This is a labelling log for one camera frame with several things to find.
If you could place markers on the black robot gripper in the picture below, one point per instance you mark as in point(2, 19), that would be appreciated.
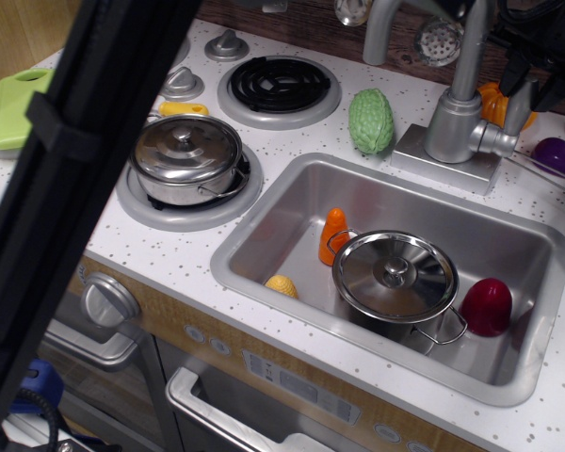
point(537, 38)

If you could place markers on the silver faucet lever handle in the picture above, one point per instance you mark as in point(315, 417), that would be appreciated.
point(504, 127)

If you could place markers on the black foreground robot arm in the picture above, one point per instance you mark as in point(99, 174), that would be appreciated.
point(83, 127)

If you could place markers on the orange toy pumpkin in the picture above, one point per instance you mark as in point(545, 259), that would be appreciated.
point(494, 103)

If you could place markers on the purple toy eggplant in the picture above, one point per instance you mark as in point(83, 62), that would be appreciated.
point(550, 152)

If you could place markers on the silver toy faucet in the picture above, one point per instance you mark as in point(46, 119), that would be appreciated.
point(458, 147)

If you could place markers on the green bumpy toy vegetable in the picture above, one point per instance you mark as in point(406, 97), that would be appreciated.
point(370, 121)

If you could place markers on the hanging clear ladle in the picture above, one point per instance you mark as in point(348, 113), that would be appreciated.
point(352, 12)

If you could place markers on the silver toy sink basin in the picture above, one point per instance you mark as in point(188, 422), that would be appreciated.
point(281, 233)

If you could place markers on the red toy egg-shaped fruit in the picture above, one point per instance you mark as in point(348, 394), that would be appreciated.
point(487, 307)

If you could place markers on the steel pot in sink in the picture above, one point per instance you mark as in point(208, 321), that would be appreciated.
point(402, 285)

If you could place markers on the orange toy carrot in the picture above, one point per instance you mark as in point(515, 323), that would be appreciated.
point(334, 236)

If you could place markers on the back right stove burner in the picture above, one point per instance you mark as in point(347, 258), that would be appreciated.
point(278, 93)

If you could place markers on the stove burner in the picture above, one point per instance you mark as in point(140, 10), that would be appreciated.
point(135, 202)
point(278, 93)

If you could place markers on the silver stove knob back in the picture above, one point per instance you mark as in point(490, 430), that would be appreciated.
point(227, 47)

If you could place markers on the silver stove knob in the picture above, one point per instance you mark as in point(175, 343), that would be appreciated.
point(227, 47)
point(182, 85)

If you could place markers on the yellow toy corn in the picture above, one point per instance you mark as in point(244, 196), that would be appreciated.
point(283, 285)

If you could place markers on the front left stove burner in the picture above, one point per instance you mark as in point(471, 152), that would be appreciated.
point(135, 202)

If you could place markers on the silver stove knob middle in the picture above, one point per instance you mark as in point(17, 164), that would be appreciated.
point(182, 85)

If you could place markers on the steel pot on stove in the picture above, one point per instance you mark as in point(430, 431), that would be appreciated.
point(189, 159)

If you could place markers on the grey dishwasher control panel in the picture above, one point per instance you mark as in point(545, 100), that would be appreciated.
point(298, 386)

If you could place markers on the silver round oven knob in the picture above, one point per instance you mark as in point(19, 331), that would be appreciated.
point(106, 302)

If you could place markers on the green cutting board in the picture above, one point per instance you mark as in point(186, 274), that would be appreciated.
point(16, 92)

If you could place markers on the blue plastic clamp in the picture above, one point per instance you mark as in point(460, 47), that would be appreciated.
point(41, 380)

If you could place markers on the yellow toy handle piece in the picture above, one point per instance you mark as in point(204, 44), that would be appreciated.
point(169, 108)

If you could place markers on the silver dishwasher door handle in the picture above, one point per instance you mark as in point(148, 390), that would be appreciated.
point(224, 426)

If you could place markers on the silver oven door handle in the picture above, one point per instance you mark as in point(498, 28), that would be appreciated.
point(113, 355)

